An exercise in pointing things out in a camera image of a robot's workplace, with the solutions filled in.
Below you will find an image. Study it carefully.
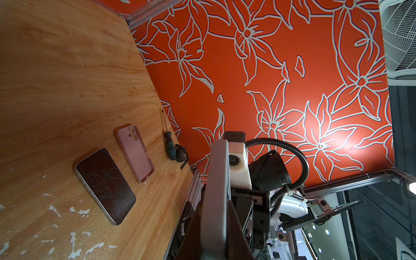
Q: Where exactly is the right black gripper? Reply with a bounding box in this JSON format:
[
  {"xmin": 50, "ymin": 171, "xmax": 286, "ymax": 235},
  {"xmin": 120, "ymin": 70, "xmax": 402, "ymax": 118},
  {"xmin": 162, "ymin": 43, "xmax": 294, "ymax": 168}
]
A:
[{"xmin": 231, "ymin": 187, "xmax": 270, "ymax": 250}]

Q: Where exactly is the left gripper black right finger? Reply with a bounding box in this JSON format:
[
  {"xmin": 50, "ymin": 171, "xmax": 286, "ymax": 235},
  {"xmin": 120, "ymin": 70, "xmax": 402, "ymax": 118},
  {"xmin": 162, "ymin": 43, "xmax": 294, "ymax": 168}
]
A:
[{"xmin": 225, "ymin": 200, "xmax": 254, "ymax": 260}]

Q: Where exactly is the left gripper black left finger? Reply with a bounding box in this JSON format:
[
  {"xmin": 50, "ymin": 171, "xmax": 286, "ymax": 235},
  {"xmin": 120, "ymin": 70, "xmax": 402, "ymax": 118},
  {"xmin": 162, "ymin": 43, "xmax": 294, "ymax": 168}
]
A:
[{"xmin": 175, "ymin": 203, "xmax": 203, "ymax": 260}]

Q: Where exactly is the pink phone case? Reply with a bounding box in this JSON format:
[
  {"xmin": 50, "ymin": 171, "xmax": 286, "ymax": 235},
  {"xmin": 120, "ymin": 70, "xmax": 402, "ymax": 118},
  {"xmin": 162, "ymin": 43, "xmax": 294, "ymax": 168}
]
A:
[{"xmin": 114, "ymin": 124, "xmax": 154, "ymax": 183}]

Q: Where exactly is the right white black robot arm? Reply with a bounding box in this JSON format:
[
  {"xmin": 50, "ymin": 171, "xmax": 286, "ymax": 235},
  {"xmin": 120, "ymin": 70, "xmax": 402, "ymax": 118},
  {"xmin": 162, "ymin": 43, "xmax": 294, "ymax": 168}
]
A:
[{"xmin": 229, "ymin": 138, "xmax": 363, "ymax": 252}]

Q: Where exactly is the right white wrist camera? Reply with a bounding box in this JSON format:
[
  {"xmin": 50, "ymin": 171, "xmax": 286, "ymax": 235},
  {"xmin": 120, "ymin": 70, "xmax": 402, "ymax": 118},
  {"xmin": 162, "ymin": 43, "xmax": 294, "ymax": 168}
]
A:
[{"xmin": 223, "ymin": 131, "xmax": 252, "ymax": 190}]

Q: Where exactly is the black handled screwdriver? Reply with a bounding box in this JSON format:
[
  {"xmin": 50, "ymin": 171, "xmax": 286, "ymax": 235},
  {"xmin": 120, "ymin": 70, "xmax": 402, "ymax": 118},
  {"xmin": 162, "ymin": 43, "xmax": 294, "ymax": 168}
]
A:
[{"xmin": 161, "ymin": 109, "xmax": 176, "ymax": 161}]

